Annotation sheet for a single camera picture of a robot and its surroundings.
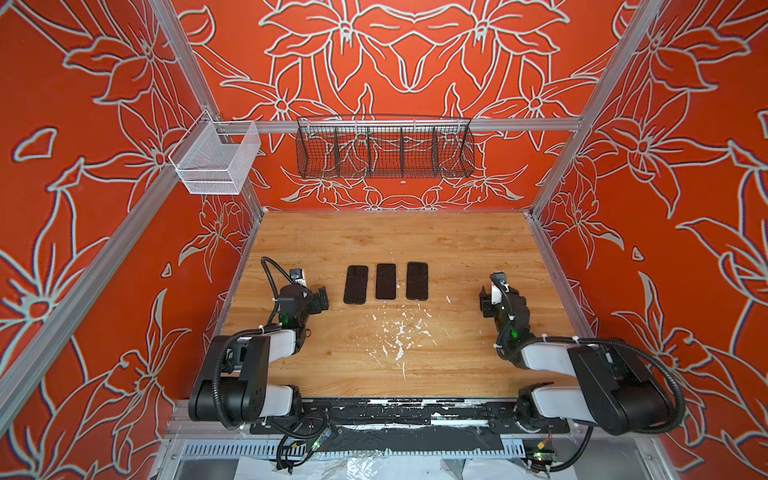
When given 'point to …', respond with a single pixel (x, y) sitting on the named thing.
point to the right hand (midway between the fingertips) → (492, 283)
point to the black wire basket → (384, 147)
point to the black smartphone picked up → (356, 285)
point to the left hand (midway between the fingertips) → (308, 288)
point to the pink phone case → (386, 281)
